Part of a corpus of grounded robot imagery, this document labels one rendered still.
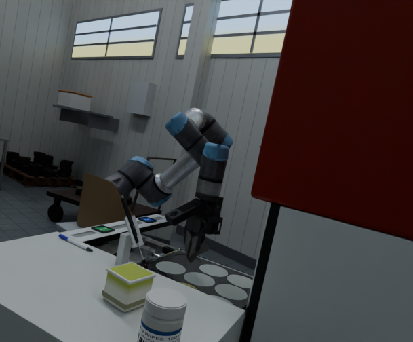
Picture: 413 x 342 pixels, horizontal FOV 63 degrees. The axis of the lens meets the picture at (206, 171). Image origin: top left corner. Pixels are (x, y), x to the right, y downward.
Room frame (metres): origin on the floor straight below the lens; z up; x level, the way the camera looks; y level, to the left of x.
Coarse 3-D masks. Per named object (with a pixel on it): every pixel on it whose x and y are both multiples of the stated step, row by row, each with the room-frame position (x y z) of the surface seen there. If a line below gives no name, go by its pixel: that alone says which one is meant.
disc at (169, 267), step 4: (156, 264) 1.08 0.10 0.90; (160, 264) 1.09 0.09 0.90; (164, 264) 1.10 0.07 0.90; (168, 264) 1.10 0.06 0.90; (172, 264) 1.11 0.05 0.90; (176, 264) 1.12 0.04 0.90; (160, 268) 1.05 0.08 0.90; (164, 268) 1.06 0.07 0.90; (168, 268) 1.07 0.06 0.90; (172, 268) 1.07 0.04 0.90; (176, 268) 1.08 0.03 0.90; (180, 268) 1.09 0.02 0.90; (184, 268) 1.10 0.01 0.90; (168, 272) 1.04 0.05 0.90; (172, 272) 1.04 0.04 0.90; (176, 272) 1.05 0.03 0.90; (180, 272) 1.05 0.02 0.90
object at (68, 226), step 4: (56, 224) 1.52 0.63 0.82; (60, 224) 1.53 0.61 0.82; (64, 224) 1.54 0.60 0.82; (68, 224) 1.55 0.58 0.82; (72, 224) 1.56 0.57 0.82; (76, 224) 1.57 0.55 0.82; (60, 228) 1.50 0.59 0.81; (64, 228) 1.48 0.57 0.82; (68, 228) 1.49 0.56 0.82; (72, 228) 1.50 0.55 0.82; (76, 228) 1.51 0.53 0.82; (80, 228) 1.53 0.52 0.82
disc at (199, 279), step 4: (192, 272) 1.07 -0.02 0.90; (196, 272) 1.08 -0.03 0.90; (184, 276) 1.03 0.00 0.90; (188, 276) 1.03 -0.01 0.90; (192, 276) 1.04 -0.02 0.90; (196, 276) 1.05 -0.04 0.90; (200, 276) 1.05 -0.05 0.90; (204, 276) 1.06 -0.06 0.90; (208, 276) 1.07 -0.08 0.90; (188, 280) 1.00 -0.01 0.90; (192, 280) 1.01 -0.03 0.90; (196, 280) 1.02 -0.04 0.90; (200, 280) 1.02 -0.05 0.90; (204, 280) 1.03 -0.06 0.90; (208, 280) 1.04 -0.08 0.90; (212, 280) 1.04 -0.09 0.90; (196, 284) 0.99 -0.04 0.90; (200, 284) 0.99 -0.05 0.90; (204, 284) 1.00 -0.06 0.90; (208, 284) 1.00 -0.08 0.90; (212, 284) 1.01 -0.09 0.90
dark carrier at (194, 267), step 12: (180, 252) 1.24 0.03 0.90; (180, 264) 1.12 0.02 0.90; (192, 264) 1.15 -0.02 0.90; (204, 264) 1.17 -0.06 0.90; (216, 264) 1.19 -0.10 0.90; (168, 276) 1.00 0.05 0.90; (180, 276) 1.02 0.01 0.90; (216, 276) 1.08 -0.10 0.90; (204, 288) 0.97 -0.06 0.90; (240, 300) 0.94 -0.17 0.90
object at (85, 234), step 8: (144, 216) 1.42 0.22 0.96; (152, 216) 1.45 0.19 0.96; (160, 216) 1.48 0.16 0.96; (104, 224) 1.20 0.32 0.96; (112, 224) 1.22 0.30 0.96; (120, 224) 1.24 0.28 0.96; (144, 224) 1.31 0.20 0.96; (152, 224) 1.33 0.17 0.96; (64, 232) 1.03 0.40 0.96; (72, 232) 1.05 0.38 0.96; (80, 232) 1.06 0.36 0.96; (88, 232) 1.09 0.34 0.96; (96, 232) 1.10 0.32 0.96; (112, 232) 1.13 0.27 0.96; (120, 232) 1.15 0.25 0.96; (80, 240) 0.99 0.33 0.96
